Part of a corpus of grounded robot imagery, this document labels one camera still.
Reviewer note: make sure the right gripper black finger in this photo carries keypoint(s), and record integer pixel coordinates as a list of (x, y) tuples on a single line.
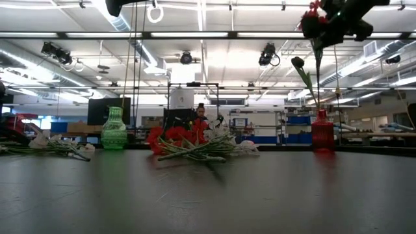
[(331, 38)]

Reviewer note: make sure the white framed sign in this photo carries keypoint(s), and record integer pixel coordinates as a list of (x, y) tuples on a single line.
[(240, 122)]

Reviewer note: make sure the black wide monitor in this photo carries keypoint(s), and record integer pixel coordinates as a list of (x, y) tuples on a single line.
[(97, 112)]

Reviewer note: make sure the pink tulip with green stem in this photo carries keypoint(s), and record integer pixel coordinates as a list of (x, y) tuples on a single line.
[(247, 145)]

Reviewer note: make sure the thin white blossom spray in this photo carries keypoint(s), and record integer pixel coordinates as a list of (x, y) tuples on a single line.
[(58, 148)]

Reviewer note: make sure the black overhead camera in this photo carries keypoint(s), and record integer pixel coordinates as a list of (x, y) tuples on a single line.
[(186, 58), (266, 55), (57, 52), (393, 59)]

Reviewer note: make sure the black metal rig frame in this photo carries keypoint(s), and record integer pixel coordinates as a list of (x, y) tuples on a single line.
[(193, 84)]

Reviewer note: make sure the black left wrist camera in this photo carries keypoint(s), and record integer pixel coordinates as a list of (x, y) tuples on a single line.
[(113, 6)]

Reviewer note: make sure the wooden workbench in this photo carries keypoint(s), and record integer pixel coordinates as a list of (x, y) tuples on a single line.
[(383, 134)]

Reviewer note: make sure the red machine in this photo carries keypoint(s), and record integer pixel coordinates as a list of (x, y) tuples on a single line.
[(19, 125)]

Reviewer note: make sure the person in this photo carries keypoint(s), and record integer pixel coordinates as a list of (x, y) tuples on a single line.
[(201, 112)]

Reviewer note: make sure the blue box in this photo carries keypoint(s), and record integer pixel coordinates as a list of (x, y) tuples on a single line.
[(58, 127)]

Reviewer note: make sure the blue counter panel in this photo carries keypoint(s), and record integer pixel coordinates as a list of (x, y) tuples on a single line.
[(276, 139)]

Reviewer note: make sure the cardboard box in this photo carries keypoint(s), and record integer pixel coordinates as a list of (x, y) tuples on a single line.
[(78, 127)]

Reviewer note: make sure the black desk monitor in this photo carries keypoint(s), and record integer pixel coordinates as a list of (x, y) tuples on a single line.
[(178, 117)]

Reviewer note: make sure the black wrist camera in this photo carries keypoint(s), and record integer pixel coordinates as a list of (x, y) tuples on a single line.
[(363, 31), (113, 6)]

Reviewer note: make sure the red artificial flower bunch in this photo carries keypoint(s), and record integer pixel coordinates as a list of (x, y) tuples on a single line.
[(177, 133), (312, 24)]

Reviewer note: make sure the green glass vase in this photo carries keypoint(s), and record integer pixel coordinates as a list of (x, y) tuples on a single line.
[(113, 133)]

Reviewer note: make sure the black overhead beam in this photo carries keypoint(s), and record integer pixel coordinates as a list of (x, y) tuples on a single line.
[(232, 34)]

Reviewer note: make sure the blue storage crate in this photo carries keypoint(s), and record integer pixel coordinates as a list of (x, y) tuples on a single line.
[(299, 120)]

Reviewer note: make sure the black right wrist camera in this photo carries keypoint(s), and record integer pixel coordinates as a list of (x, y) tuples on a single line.
[(363, 31)]

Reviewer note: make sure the red glass vase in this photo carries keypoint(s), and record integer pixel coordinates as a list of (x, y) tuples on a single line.
[(322, 133)]

